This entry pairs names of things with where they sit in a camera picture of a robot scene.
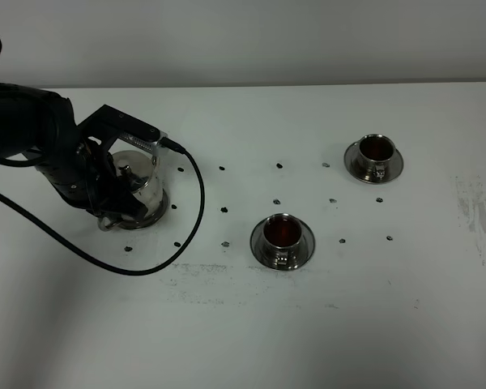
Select teapot steel saucer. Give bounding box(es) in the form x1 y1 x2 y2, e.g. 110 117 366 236
114 190 169 230

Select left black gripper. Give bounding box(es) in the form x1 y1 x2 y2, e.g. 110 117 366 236
48 139 147 220

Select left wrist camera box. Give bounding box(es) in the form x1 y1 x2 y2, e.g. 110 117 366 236
78 105 167 156

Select near steel saucer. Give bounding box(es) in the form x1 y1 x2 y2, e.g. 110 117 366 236
249 214 316 271

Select far steel saucer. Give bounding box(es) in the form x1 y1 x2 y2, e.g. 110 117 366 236
343 142 404 185

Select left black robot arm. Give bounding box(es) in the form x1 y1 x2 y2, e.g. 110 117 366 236
0 84 151 220

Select near stainless steel teacup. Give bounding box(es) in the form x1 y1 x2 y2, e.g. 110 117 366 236
262 214 302 248

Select far stainless steel teacup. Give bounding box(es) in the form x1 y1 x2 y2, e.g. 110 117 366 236
357 134 396 164

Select left black camera cable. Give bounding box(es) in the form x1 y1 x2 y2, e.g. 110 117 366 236
0 29 206 276

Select stainless steel teacup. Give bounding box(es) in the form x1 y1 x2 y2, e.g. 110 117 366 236
262 214 302 248
357 134 396 164

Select stainless steel teapot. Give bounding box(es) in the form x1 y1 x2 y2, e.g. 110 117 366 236
98 151 164 231

